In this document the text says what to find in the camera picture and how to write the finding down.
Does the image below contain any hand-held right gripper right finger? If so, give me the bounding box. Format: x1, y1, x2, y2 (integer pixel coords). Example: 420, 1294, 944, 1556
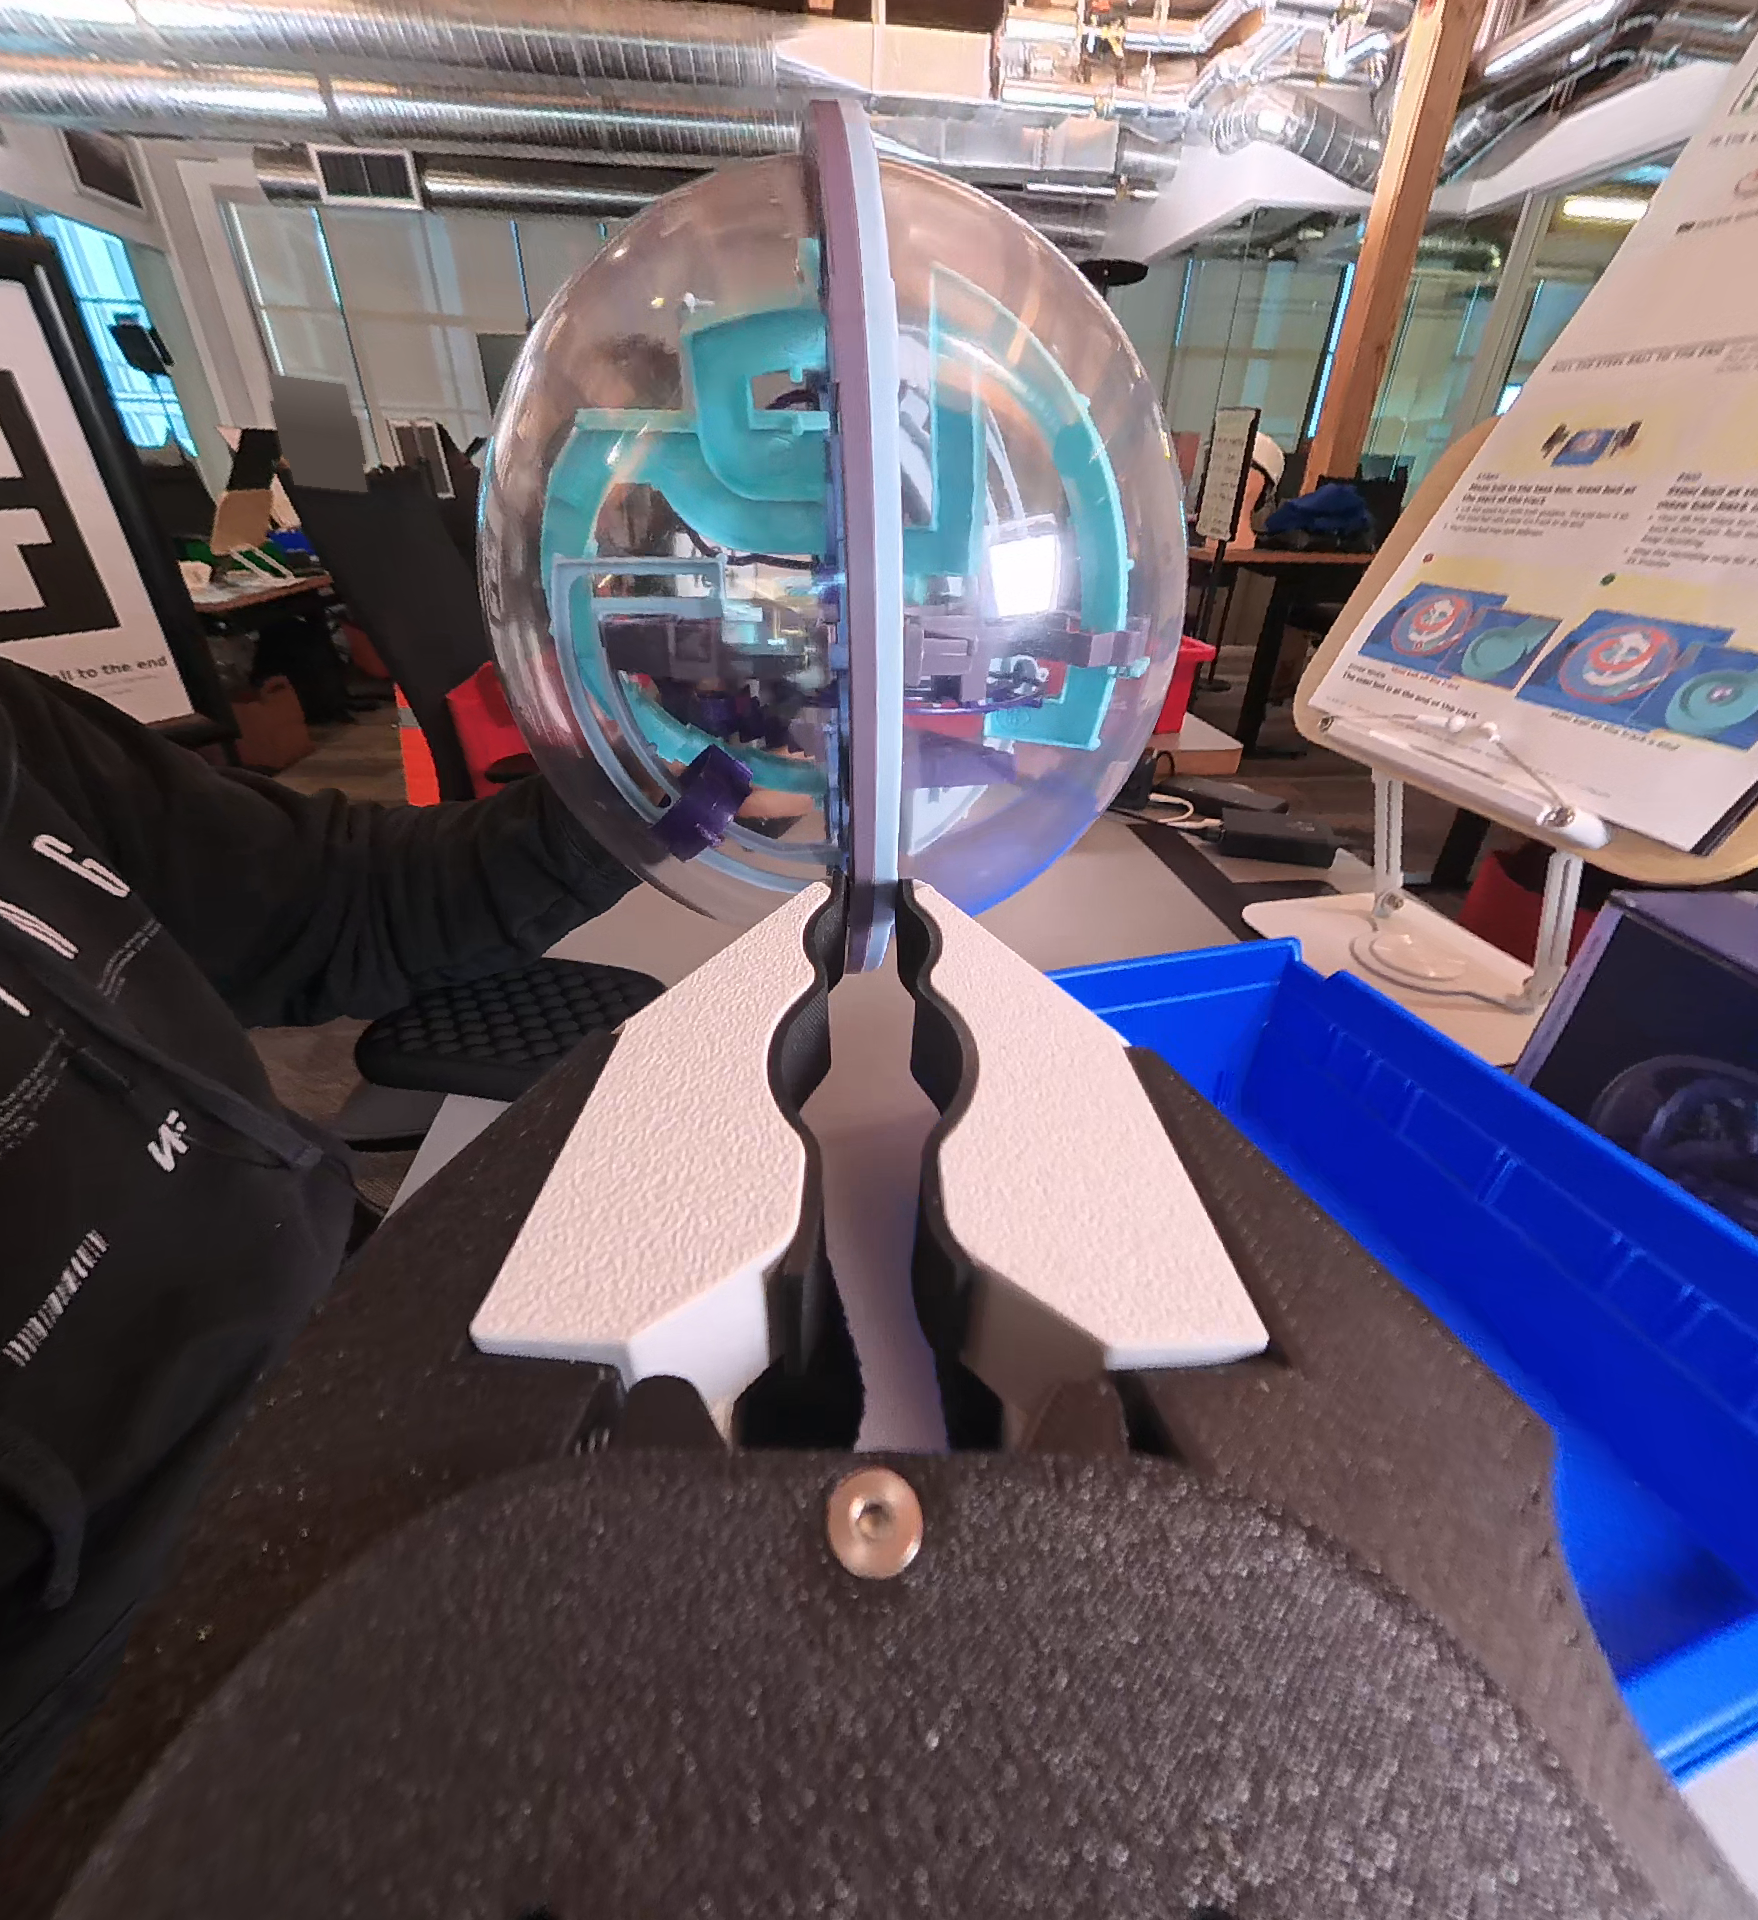
896, 887, 1270, 1419

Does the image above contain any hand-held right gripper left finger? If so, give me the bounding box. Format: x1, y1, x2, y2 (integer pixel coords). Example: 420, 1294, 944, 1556
475, 887, 845, 1444

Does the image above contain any blue plastic bin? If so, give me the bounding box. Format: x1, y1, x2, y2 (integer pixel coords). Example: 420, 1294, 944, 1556
1055, 940, 1758, 1771

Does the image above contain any clear plastic maze ball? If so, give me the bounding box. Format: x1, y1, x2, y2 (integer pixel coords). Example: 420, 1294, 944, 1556
476, 108, 1191, 968

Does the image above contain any black mesh pad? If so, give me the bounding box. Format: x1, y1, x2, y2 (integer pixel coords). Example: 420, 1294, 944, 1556
354, 955, 671, 1103

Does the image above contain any instruction sheet on stand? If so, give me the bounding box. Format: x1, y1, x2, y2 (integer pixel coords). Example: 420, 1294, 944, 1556
1238, 421, 1758, 1012

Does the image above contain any red chair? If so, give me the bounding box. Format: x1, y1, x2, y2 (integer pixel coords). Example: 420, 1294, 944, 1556
400, 662, 542, 807

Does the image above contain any person's black sweatshirt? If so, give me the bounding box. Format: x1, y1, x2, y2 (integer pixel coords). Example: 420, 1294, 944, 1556
0, 842, 362, 1803

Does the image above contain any dark blue cardboard box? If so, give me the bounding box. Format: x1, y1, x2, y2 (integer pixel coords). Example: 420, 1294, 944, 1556
1517, 893, 1758, 1292

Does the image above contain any printed instruction sheet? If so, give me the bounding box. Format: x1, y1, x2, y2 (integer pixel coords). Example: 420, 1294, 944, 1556
1304, 0, 1758, 856

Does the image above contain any black framed tag sign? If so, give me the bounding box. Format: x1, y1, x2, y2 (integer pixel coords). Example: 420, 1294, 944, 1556
0, 226, 222, 727

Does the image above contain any silver ceiling duct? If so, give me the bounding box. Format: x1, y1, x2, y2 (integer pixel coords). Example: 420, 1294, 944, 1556
0, 0, 1331, 168

